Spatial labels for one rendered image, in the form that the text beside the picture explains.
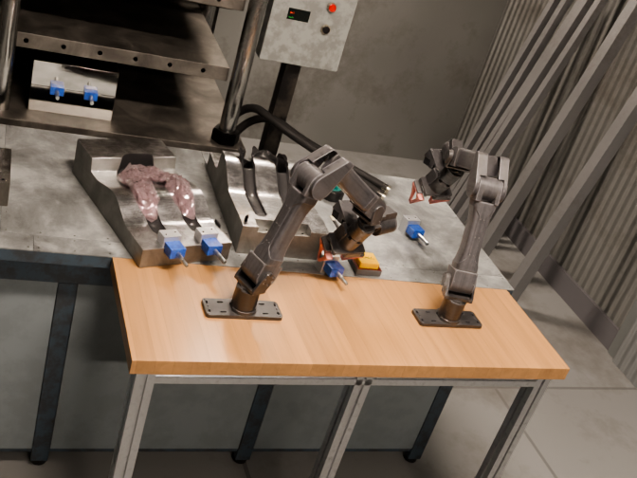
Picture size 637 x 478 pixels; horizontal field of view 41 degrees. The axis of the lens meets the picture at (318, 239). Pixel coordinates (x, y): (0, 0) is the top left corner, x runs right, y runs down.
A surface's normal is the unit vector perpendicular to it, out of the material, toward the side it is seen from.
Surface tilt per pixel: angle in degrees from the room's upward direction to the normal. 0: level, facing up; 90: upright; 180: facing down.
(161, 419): 90
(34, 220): 0
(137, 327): 0
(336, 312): 0
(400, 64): 90
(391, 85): 90
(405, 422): 90
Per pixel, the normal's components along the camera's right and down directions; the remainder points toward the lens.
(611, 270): -0.91, -0.07
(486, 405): 0.27, -0.84
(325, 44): 0.27, 0.54
